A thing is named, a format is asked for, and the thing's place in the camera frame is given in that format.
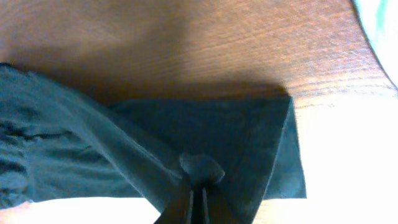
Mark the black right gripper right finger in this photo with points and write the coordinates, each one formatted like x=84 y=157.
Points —
x=216 y=208

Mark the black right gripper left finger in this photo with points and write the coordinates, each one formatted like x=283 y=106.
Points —
x=179 y=210

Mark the dark green shirt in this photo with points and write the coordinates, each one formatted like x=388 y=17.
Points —
x=57 y=143

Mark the light blue shirt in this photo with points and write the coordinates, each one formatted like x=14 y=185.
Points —
x=378 y=19

